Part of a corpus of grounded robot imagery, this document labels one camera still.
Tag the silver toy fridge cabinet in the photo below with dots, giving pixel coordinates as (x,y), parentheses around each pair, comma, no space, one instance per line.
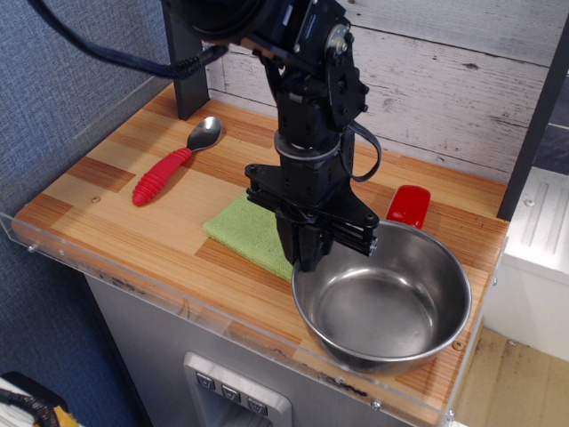
(154,329)

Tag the dark grey post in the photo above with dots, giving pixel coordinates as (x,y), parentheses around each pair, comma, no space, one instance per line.
(540,38)
(191,93)

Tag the dark grey left post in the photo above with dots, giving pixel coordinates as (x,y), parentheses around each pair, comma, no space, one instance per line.
(191,93)

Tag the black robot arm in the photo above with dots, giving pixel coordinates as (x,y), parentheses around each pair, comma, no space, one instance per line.
(306,49)

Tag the red plastic toy block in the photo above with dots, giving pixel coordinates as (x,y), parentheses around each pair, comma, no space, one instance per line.
(409,205)

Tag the green cloth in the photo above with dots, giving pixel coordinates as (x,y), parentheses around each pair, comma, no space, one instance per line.
(250,231)

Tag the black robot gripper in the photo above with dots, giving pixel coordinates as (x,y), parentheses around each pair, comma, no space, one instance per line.
(314,206)

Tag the clear acrylic table guard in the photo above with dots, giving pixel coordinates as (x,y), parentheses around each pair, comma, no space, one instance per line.
(130,215)

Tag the dark grey right post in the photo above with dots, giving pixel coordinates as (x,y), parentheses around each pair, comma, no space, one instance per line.
(540,38)

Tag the white grooved side counter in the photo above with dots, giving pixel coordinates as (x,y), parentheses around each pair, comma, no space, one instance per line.
(528,298)

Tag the silver dispenser button panel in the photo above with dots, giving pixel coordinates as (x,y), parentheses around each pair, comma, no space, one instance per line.
(223,397)

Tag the red handled metal spoon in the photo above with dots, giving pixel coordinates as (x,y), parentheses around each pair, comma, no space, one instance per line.
(205,135)

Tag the stainless steel pot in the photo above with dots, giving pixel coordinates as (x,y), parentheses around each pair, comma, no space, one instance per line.
(390,312)

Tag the yellow object at corner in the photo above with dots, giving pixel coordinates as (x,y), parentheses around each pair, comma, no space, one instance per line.
(58,417)

